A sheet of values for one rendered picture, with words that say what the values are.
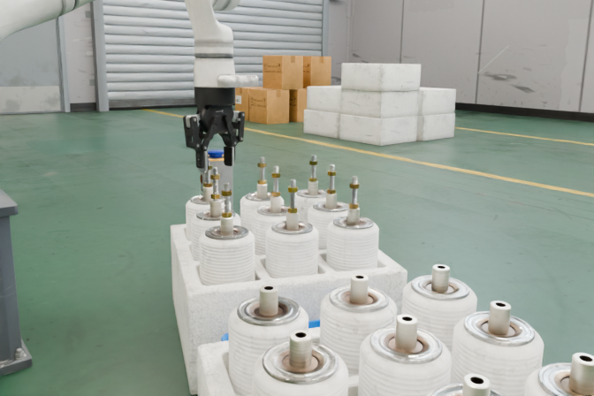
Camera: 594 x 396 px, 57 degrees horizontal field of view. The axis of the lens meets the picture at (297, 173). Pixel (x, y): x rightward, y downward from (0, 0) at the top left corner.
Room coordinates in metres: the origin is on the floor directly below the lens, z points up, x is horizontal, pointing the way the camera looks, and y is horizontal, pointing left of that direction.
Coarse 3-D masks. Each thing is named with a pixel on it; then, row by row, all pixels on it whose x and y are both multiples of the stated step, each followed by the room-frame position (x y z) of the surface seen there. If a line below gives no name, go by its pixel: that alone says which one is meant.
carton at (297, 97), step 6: (294, 90) 5.03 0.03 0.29; (300, 90) 5.01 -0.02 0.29; (306, 90) 5.05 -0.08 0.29; (294, 96) 5.03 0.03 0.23; (300, 96) 5.01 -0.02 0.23; (306, 96) 5.05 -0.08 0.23; (294, 102) 5.02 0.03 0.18; (300, 102) 5.01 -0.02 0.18; (306, 102) 5.05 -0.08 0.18; (294, 108) 5.02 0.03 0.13; (300, 108) 5.01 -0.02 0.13; (306, 108) 5.05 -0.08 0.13; (294, 114) 5.02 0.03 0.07; (300, 114) 5.01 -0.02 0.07; (294, 120) 5.02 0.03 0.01; (300, 120) 5.01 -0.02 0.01
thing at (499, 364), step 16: (464, 336) 0.55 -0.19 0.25; (464, 352) 0.55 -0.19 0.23; (480, 352) 0.53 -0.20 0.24; (496, 352) 0.52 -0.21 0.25; (512, 352) 0.52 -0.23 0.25; (528, 352) 0.53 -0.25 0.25; (464, 368) 0.55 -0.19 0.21; (480, 368) 0.53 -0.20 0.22; (496, 368) 0.52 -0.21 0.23; (512, 368) 0.52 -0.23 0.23; (528, 368) 0.52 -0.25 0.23; (496, 384) 0.52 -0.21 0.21; (512, 384) 0.52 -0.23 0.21
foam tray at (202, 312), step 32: (192, 256) 0.98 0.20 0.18; (256, 256) 0.98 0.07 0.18; (320, 256) 0.99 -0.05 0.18; (384, 256) 0.99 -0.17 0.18; (192, 288) 0.83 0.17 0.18; (224, 288) 0.83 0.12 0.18; (256, 288) 0.84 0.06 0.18; (288, 288) 0.86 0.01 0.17; (320, 288) 0.87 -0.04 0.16; (384, 288) 0.91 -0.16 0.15; (192, 320) 0.81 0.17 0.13; (224, 320) 0.82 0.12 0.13; (192, 352) 0.81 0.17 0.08; (192, 384) 0.81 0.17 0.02
